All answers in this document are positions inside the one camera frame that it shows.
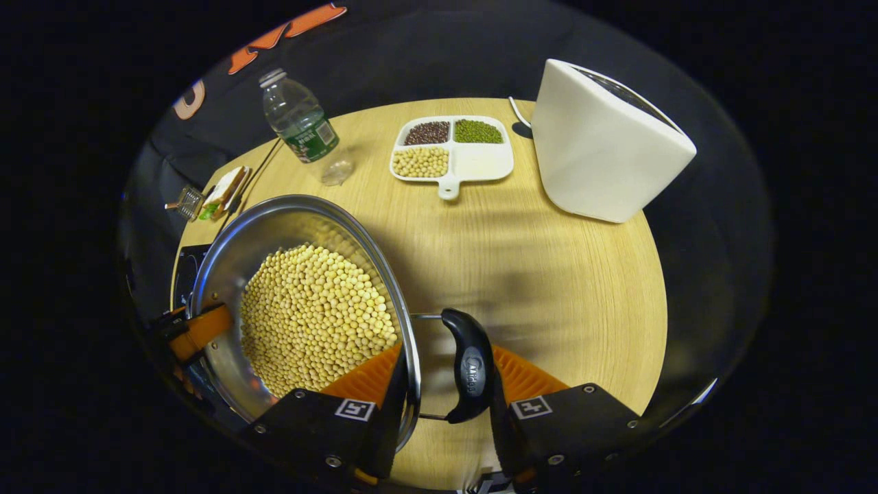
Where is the wrapped sandwich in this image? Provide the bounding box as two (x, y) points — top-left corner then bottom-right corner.
(198, 165), (251, 221)

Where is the small metal wire tool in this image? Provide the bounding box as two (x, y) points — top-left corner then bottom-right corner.
(165, 185), (205, 222)

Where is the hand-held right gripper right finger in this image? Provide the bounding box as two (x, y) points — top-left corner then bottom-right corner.
(488, 344), (642, 491)

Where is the stainless steel pot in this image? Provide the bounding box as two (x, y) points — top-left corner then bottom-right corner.
(187, 194), (496, 454)

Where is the white divided tray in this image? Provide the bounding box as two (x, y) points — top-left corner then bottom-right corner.
(390, 115), (514, 201)

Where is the thin dark stick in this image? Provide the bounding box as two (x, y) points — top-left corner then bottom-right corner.
(233, 137), (284, 213)

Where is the white box-shaped appliance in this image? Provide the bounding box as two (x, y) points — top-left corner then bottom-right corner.
(532, 58), (698, 224)

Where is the pile of soybeans in pot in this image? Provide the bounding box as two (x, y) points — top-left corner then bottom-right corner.
(239, 244), (400, 399)

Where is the clear plastic water bottle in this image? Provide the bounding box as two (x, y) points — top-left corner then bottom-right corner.
(259, 68), (340, 164)

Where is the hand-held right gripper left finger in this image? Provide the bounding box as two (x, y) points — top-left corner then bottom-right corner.
(240, 342), (412, 481)

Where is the pile of red beans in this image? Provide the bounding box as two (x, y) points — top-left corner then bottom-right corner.
(404, 121), (451, 145)

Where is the small soybean pile in tray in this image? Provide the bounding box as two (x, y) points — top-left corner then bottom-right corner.
(392, 146), (450, 178)

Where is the white appliance cable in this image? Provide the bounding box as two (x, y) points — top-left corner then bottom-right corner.
(508, 96), (534, 131)

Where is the black induction cooktop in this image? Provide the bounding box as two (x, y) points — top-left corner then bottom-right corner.
(171, 244), (213, 309)

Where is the pile of green mung beans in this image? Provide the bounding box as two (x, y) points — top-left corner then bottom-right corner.
(453, 119), (503, 144)

